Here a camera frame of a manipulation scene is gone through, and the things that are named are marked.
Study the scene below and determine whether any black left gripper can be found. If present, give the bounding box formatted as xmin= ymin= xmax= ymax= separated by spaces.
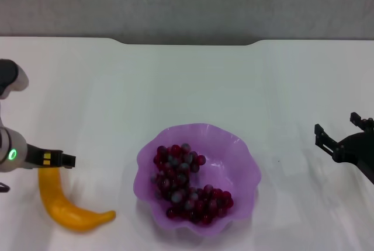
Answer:
xmin=24 ymin=143 xmax=77 ymax=170

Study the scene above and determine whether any purple wavy plastic bowl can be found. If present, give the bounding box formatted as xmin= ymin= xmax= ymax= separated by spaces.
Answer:
xmin=133 ymin=123 xmax=262 ymax=237

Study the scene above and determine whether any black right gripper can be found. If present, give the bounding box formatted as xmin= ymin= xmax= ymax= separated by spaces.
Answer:
xmin=314 ymin=111 xmax=374 ymax=185

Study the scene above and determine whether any dark red grape bunch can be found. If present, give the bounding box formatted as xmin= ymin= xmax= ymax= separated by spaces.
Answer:
xmin=150 ymin=142 xmax=235 ymax=226

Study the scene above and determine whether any yellow banana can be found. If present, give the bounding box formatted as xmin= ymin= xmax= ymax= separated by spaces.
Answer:
xmin=37 ymin=167 xmax=117 ymax=232

